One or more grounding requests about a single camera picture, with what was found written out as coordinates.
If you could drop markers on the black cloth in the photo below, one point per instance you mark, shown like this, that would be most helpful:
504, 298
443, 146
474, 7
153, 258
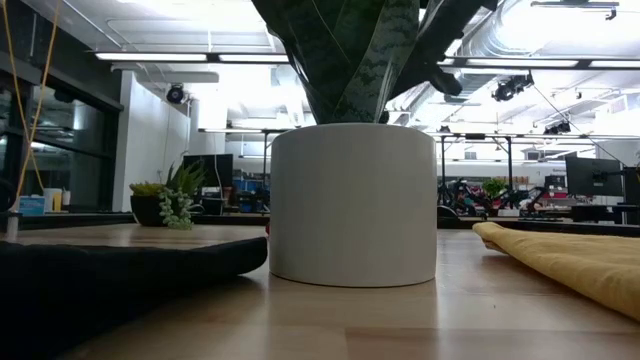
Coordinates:
100, 280

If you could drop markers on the white round plant pot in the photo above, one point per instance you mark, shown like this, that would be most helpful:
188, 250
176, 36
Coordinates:
350, 210

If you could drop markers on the blue and white box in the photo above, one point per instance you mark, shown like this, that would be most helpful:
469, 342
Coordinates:
32, 206

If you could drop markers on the yellow cloth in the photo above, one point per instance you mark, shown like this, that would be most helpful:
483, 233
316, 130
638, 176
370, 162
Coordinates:
575, 265

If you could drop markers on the long ceiling light rail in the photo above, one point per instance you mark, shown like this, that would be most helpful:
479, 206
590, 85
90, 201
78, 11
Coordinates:
150, 56

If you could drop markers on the black aluminium table frame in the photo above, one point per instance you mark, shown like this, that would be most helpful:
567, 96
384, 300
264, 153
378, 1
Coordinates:
75, 221

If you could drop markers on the green snake plant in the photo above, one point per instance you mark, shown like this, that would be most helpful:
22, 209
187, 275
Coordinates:
350, 60

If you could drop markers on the white cup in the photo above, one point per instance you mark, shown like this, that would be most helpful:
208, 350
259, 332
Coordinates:
52, 199

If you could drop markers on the black ceiling spotlight cluster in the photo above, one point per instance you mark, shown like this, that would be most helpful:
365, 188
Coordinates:
557, 128
510, 89

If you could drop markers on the white upright post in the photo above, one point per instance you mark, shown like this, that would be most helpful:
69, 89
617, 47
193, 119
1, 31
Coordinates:
13, 220

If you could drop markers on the black monitor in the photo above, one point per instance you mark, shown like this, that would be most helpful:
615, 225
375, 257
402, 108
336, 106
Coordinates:
632, 185
592, 175
207, 170

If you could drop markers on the background potted plant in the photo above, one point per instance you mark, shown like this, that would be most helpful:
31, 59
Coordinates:
495, 187

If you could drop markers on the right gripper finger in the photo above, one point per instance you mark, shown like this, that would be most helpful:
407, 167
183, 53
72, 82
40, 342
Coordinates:
406, 80
417, 77

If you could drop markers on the small succulent in dark pot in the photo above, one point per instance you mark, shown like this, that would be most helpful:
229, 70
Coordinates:
147, 210

